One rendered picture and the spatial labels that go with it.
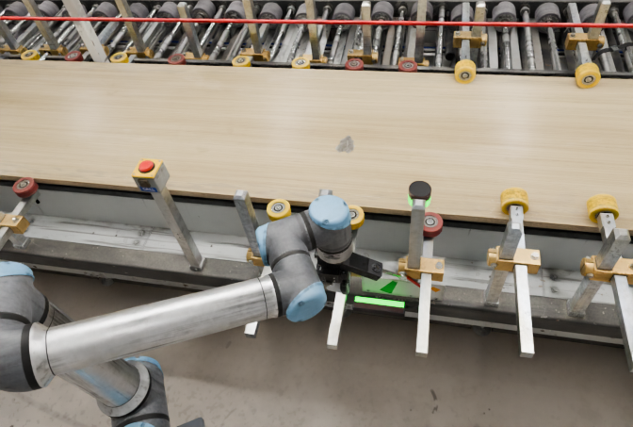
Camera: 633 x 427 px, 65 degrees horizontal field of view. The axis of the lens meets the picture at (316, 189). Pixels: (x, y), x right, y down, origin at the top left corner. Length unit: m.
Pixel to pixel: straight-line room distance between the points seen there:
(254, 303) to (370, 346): 1.43
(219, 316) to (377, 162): 0.97
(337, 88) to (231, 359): 1.32
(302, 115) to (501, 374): 1.38
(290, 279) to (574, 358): 1.71
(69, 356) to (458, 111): 1.53
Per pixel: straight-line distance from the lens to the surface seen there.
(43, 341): 1.02
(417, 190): 1.34
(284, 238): 1.08
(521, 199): 1.62
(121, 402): 1.50
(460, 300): 1.71
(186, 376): 2.48
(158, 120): 2.16
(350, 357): 2.36
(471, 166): 1.79
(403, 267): 1.56
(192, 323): 0.99
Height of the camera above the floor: 2.19
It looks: 49 degrees down
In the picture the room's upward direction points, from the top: 9 degrees counter-clockwise
